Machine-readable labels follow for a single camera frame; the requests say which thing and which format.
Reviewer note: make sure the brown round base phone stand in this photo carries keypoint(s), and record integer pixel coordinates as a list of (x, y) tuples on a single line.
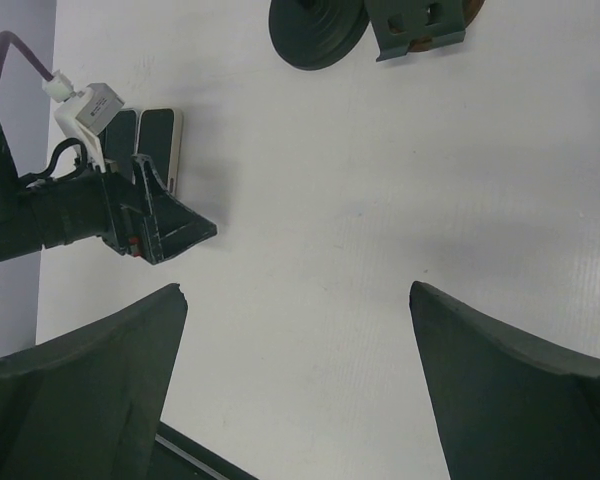
[(414, 26)]

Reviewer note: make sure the black round base clamp stand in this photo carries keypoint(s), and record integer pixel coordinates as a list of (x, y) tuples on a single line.
[(313, 35)]

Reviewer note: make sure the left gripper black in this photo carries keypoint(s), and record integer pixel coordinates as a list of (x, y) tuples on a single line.
[(168, 227)]

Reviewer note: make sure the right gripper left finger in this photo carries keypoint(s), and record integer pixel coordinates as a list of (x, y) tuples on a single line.
[(87, 404)]

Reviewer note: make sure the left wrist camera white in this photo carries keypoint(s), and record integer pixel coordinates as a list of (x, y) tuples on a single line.
[(84, 114)]

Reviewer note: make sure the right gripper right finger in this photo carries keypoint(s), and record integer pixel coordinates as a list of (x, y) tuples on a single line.
[(507, 404)]

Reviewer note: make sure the phone with beige case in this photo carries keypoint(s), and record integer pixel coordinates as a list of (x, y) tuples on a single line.
[(159, 137)]

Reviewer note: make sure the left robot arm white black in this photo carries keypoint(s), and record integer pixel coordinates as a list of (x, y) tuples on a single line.
[(70, 201)]

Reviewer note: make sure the phone with clear case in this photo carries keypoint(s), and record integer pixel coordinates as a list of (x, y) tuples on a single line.
[(119, 142)]

